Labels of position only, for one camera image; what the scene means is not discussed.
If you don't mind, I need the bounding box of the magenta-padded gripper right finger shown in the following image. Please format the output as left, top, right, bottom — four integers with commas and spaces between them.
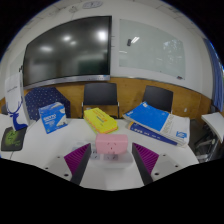
131, 142, 183, 187

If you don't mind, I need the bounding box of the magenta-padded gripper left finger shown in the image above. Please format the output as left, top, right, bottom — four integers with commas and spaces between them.
42, 142, 93, 187

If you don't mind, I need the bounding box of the pink charger block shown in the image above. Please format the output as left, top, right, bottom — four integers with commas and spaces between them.
95, 133, 129, 155

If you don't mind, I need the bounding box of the dark blue book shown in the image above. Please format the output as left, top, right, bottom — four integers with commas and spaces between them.
127, 121, 179, 147

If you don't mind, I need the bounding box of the blue and white writing pad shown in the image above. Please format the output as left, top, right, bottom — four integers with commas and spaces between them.
122, 101, 191, 147

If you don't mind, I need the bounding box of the yellow rectangular box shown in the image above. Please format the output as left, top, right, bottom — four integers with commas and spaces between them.
83, 107, 119, 135

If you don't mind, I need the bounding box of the blue and white box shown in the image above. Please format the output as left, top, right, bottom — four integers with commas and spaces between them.
38, 101, 69, 135

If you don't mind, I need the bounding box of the grey office chair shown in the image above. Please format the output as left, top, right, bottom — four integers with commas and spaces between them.
194, 129, 219, 163

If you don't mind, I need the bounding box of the black chair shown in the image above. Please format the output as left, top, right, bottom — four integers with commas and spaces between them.
142, 85, 174, 114
81, 82, 120, 119

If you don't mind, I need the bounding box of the black and green mat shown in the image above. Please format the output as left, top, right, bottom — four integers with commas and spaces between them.
0, 126, 28, 153

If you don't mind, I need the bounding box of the blue dotted chair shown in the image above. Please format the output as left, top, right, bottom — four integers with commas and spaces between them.
24, 86, 72, 122

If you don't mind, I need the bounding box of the white side table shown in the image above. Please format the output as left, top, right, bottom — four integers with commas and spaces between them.
200, 111, 224, 144

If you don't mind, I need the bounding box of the white bag with blue deer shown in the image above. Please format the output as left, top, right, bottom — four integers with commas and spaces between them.
4, 72, 29, 132

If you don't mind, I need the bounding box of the blue curtain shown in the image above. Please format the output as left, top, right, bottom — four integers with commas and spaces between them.
203, 38, 224, 113

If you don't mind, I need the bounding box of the glass whiteboard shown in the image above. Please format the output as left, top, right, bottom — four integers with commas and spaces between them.
118, 18, 187, 80

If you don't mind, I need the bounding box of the large black display screen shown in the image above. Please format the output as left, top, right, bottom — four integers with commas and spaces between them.
21, 15, 113, 90

